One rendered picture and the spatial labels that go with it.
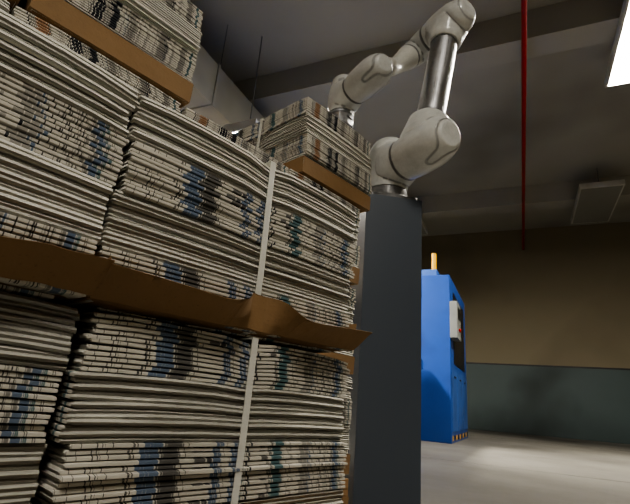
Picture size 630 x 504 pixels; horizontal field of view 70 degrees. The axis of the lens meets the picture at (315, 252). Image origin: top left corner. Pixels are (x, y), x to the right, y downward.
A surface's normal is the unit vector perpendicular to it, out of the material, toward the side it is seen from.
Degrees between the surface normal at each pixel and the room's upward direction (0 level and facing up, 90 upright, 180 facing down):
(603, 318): 90
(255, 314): 94
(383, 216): 90
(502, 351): 90
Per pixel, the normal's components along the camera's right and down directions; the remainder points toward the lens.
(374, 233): 0.15, -0.29
